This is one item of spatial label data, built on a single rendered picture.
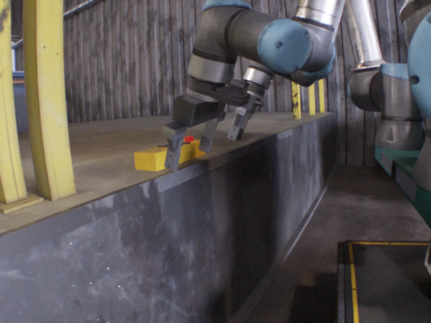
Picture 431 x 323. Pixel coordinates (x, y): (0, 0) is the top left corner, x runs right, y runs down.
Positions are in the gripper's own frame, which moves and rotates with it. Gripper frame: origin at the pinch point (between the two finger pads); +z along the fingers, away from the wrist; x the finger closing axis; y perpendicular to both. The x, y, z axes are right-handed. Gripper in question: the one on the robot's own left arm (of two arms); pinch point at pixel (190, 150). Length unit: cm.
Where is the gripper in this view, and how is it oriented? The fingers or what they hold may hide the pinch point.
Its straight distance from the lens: 67.5
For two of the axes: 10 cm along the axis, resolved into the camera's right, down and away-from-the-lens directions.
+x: -4.9, 3.0, -8.1
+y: -8.3, -4.3, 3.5
